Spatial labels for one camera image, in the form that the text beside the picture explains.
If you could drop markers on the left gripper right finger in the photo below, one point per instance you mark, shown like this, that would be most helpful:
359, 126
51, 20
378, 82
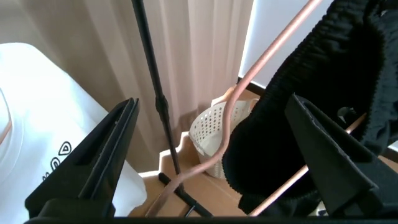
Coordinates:
342, 174

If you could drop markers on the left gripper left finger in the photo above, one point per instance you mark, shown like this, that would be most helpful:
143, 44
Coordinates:
87, 186

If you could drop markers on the white printed sleeveless top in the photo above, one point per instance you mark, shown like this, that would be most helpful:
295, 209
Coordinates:
31, 109

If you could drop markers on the pink clothes hanger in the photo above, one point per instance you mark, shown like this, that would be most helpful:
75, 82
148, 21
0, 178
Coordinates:
228, 118
6, 133

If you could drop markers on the black garment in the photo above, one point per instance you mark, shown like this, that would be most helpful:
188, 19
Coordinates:
326, 62

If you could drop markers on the black clothes rack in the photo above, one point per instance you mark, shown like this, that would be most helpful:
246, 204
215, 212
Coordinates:
155, 81

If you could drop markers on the white laundry basket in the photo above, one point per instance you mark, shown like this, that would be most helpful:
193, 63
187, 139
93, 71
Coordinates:
208, 127

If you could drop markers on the beige curtain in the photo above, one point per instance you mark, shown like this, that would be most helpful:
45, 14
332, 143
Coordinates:
202, 46

